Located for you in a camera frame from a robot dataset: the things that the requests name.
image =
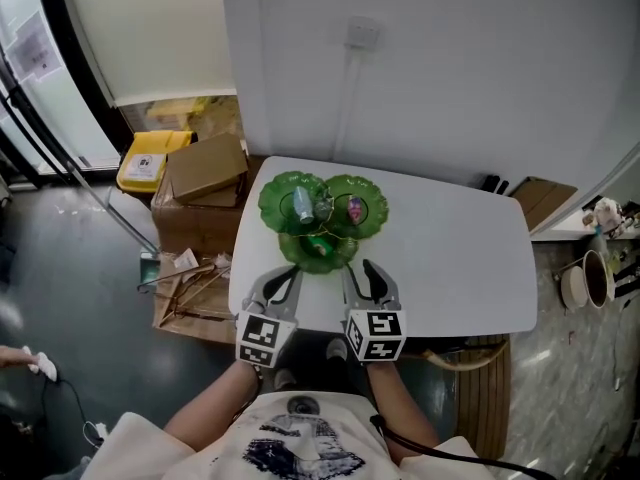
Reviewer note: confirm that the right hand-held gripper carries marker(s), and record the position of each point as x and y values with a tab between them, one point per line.
375	335

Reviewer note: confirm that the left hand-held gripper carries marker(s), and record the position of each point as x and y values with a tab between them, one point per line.
262	335

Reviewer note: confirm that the green small packet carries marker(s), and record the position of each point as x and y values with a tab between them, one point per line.
320	248

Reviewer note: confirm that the pink small packet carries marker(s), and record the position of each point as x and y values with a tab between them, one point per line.
355	208

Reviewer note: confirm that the green three-tier glass dish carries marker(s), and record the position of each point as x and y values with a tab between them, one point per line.
372	203

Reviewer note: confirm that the light blue small packet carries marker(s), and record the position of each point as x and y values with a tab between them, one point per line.
302	204

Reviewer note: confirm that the person's right forearm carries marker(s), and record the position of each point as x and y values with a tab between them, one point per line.
400	408

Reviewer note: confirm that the person's left forearm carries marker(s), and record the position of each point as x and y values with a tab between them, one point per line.
212	408

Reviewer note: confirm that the person's right white shoe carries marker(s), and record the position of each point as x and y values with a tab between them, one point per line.
336	350

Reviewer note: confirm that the person's white shoe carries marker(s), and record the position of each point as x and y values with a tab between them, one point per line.
336	350
285	378

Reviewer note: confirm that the person's left white shoe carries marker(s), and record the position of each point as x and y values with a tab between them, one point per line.
285	378

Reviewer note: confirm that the wooden clothes hangers bundle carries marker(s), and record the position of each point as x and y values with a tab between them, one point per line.
185	288

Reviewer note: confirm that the white paper tag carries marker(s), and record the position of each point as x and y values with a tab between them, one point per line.
186	258

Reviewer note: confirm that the large cardboard box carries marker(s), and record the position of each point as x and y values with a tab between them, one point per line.
200	223

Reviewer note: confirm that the wooden chair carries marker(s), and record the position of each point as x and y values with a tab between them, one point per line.
470	355

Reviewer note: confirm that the grey-green dustpan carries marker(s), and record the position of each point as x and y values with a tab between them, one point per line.
149	265

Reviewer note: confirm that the flat cardboard box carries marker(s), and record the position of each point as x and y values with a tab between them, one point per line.
207	168

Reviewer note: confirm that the person's white printed shirt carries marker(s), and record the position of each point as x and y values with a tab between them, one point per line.
300	443

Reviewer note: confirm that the metal pole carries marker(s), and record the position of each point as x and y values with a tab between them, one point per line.
112	208

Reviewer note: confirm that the yellow plastic bin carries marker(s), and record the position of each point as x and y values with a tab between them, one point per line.
145	163

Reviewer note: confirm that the leaning cardboard sheet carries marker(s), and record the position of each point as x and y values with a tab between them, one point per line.
542	203

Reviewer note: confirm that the small beige round basket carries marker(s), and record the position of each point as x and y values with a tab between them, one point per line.
574	288

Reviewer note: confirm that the white power strip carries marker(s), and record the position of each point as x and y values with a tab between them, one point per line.
95	430

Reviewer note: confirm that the beige round tub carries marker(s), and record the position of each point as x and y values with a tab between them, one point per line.
599	278

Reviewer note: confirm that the plush toys on counter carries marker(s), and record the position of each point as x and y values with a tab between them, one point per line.
607	215

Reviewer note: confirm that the paper notice on glass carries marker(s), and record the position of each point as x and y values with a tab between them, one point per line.
32	50

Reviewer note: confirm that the black devices by wall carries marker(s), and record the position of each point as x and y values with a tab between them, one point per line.
495	184

